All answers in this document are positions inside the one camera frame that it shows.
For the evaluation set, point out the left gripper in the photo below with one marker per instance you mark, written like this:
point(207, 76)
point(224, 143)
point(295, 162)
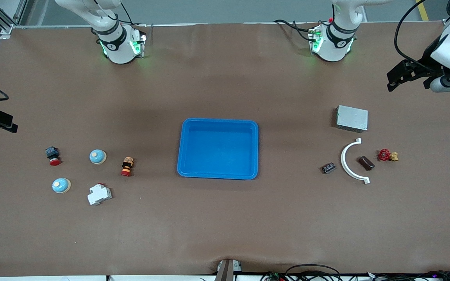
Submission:
point(427, 61)

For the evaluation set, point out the blue round bell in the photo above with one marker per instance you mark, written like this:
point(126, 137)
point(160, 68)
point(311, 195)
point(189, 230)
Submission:
point(98, 156)
point(61, 185)

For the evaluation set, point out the dark brown capacitor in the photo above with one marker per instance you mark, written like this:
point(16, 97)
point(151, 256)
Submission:
point(366, 163)

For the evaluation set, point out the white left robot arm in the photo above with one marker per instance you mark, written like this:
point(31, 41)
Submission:
point(336, 47)

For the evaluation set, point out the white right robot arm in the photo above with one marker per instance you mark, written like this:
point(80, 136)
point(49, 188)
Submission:
point(115, 47)

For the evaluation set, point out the red mushroom button black base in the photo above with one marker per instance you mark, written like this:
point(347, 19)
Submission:
point(53, 156)

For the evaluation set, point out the silver metal box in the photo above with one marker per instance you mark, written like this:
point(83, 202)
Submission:
point(352, 118)

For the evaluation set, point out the red handwheel brass valve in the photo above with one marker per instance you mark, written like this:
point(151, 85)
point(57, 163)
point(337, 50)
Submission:
point(387, 155)

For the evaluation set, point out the white circuit breaker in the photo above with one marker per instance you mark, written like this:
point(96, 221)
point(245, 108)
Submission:
point(99, 194)

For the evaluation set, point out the orange red push button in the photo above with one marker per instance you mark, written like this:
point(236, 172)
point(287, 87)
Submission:
point(127, 166)

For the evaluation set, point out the blue plastic tray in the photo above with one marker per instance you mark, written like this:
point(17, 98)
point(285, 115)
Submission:
point(225, 148)

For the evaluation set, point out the brown paper table cover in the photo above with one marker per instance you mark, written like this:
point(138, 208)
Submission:
point(225, 218)

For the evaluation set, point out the white curved plastic bracket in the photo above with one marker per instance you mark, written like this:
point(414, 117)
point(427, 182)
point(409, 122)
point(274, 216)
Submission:
point(343, 160)

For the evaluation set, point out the metal camera post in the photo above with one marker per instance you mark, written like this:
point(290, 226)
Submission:
point(225, 271)

